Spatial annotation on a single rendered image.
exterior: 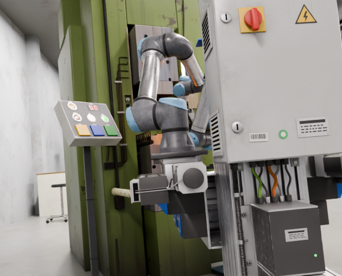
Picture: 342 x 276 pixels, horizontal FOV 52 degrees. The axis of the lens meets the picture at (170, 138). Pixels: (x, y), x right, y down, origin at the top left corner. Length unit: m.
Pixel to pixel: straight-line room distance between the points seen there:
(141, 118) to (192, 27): 1.58
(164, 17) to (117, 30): 0.40
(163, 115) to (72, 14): 2.13
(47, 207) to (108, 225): 4.72
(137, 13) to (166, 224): 1.54
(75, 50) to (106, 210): 1.34
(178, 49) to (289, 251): 1.08
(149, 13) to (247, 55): 1.92
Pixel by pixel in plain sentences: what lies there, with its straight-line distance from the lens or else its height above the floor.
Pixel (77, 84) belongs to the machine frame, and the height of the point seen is 1.48.
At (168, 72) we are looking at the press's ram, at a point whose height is 1.43.
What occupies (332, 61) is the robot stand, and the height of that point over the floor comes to 1.01.
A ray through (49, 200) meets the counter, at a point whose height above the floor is 0.29.
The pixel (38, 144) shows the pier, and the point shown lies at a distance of 7.75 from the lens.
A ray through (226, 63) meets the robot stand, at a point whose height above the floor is 1.02.
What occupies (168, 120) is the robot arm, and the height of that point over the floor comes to 0.95.
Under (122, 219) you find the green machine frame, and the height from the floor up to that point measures 0.42.
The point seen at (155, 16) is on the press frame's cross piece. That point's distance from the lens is 2.83.
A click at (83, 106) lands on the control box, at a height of 1.17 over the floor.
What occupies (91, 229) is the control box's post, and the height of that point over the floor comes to 0.42.
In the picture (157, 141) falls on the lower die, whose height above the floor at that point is 0.94.
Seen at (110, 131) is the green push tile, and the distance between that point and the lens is 2.16.
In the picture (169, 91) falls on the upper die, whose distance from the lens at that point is 2.52.
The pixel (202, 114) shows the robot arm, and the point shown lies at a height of 1.01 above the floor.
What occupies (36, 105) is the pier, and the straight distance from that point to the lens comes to 7.86.
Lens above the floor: 0.77
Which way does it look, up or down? 4 degrees up
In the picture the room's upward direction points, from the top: 5 degrees counter-clockwise
